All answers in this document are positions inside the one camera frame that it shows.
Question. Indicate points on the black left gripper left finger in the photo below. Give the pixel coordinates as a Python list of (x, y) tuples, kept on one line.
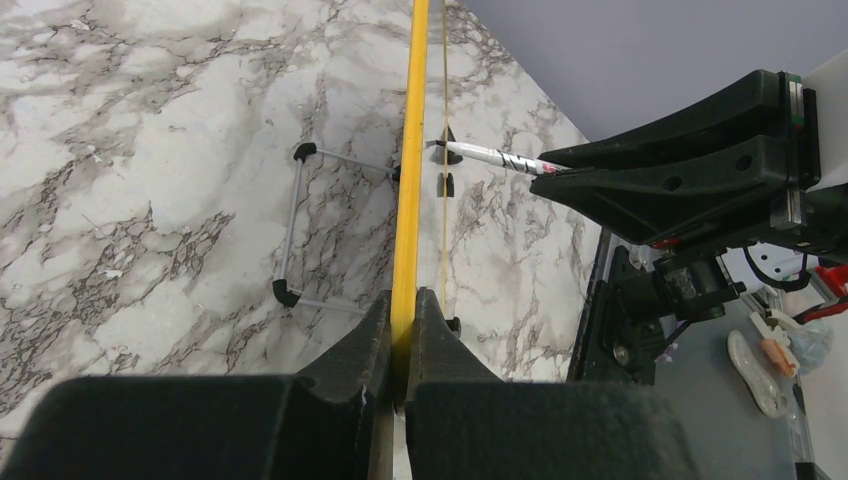
[(330, 420)]

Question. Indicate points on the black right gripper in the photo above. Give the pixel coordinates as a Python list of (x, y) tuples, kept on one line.
[(700, 198)]

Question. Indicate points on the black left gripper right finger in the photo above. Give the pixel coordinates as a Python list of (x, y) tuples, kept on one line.
[(463, 422)]

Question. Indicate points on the yellow framed whiteboard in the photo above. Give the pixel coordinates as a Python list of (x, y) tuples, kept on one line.
[(420, 259)]

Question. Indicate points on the white brown whiteboard marker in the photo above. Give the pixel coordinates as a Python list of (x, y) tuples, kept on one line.
[(499, 158)]

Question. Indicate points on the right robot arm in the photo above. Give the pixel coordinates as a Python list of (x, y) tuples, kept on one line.
[(689, 277)]

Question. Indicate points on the white debris on floor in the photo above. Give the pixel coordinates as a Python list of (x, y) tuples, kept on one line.
[(760, 383)]

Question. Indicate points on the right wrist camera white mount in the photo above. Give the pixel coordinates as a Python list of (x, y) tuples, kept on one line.
[(829, 80)]

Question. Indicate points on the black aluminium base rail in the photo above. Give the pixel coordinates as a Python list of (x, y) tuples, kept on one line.
[(628, 334)]

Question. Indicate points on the wire whiteboard stand black feet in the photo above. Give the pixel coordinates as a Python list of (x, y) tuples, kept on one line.
[(335, 231)]

